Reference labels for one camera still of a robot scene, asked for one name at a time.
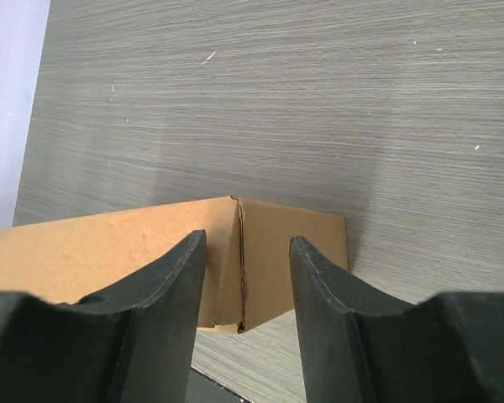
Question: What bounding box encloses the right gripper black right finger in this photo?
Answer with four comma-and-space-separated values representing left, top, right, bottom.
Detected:
290, 236, 423, 402

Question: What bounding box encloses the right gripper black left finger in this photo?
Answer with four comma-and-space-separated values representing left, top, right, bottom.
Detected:
75, 230, 207, 402

